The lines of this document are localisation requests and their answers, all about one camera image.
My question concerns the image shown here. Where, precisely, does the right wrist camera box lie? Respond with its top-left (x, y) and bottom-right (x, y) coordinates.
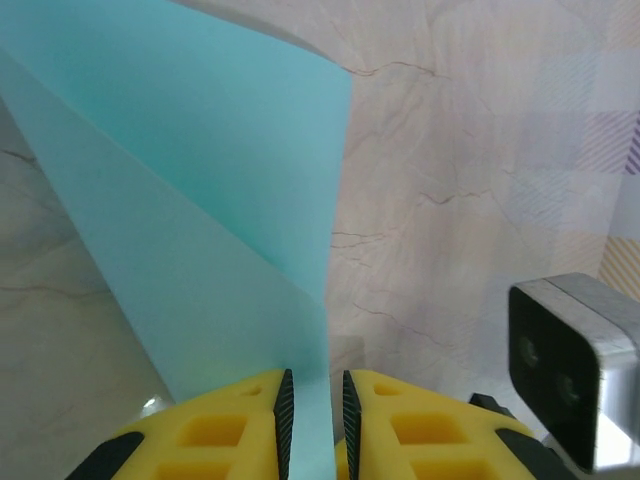
top-left (508, 272), bottom-right (640, 474)

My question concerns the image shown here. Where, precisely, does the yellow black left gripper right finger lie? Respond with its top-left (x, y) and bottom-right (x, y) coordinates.
top-left (333, 368), bottom-right (570, 480)

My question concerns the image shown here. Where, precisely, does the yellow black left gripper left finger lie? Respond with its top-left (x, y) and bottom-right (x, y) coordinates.
top-left (63, 368), bottom-right (296, 480)

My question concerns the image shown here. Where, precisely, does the teal paper sheet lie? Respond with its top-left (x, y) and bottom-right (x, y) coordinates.
top-left (0, 0), bottom-right (354, 480)

